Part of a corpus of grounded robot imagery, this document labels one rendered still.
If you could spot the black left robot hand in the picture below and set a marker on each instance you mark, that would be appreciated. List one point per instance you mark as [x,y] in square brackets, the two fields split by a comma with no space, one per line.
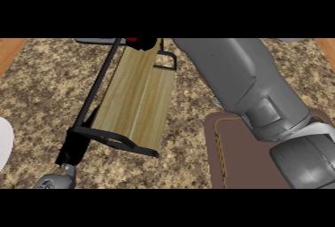
[73,149]

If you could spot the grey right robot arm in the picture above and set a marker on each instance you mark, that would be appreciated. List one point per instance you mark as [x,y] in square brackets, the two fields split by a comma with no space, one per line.
[244,88]

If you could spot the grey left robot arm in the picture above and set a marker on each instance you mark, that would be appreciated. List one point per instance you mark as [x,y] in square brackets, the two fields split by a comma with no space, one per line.
[55,181]

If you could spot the brown tray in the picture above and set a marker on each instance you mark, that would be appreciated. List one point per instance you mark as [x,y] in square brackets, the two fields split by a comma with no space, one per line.
[244,161]

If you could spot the red tomato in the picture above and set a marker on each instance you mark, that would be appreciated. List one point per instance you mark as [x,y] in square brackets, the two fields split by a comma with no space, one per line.
[132,39]

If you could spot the white rounded object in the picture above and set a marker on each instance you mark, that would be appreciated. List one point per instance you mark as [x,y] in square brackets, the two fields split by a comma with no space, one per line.
[5,142]

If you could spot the grey flat object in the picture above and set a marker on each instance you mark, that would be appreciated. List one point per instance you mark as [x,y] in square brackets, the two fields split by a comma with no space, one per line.
[98,40]

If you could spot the wooden tiered shelf black frame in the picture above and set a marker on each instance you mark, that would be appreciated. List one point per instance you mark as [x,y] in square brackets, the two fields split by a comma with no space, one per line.
[139,97]

